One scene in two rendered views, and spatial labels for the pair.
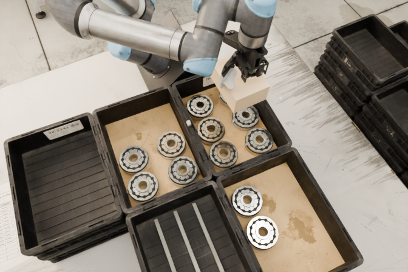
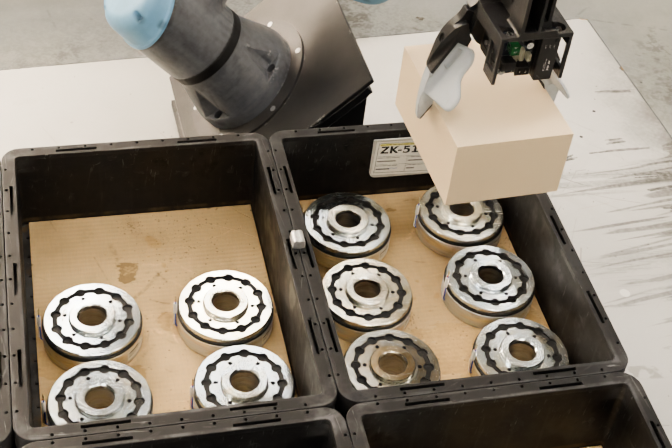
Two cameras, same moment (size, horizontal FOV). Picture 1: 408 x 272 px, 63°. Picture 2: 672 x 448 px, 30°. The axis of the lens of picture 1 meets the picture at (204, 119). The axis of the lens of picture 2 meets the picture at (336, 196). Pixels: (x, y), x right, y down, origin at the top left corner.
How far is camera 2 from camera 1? 0.40 m
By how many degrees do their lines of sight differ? 19
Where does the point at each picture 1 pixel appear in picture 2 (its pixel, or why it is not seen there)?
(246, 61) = (506, 17)
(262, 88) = (548, 135)
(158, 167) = (165, 371)
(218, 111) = (404, 258)
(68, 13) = not seen: outside the picture
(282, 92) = (631, 278)
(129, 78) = not seen: hidden behind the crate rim
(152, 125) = (179, 254)
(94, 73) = (35, 111)
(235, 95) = (460, 133)
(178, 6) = not seen: hidden behind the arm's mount
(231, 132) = (433, 323)
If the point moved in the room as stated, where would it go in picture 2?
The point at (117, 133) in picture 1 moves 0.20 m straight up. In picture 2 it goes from (60, 252) to (50, 116)
